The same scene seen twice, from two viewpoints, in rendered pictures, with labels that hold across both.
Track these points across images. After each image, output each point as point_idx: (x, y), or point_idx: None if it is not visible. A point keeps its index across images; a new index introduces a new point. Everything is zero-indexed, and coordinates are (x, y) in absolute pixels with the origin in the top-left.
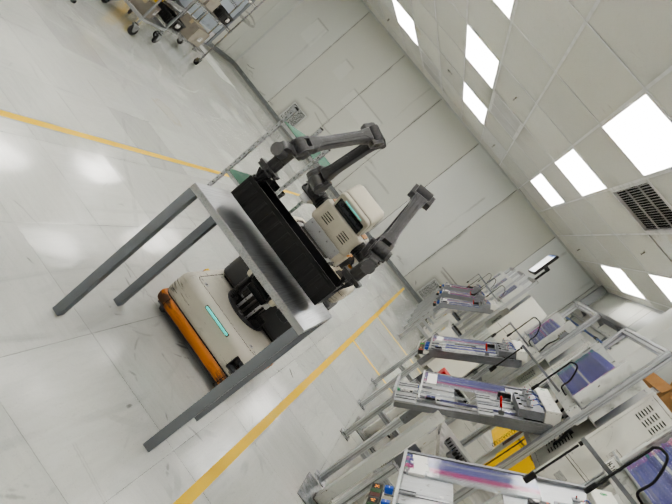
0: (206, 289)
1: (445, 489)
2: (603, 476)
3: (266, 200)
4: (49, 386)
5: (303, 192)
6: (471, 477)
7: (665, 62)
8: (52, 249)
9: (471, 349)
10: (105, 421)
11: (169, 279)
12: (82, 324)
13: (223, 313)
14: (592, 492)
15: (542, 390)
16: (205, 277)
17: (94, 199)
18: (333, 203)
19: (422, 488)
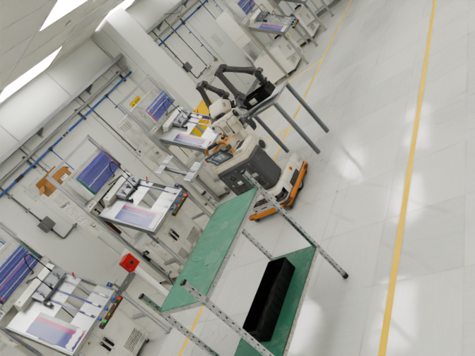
0: (285, 157)
1: (204, 135)
2: (154, 135)
3: (262, 86)
4: (314, 128)
5: (245, 109)
6: (194, 138)
7: (4, 27)
8: (346, 131)
9: (73, 296)
10: (300, 140)
11: (312, 185)
12: (320, 138)
13: (275, 162)
14: (168, 125)
15: (107, 196)
16: (288, 159)
17: (362, 153)
18: (231, 109)
19: (210, 135)
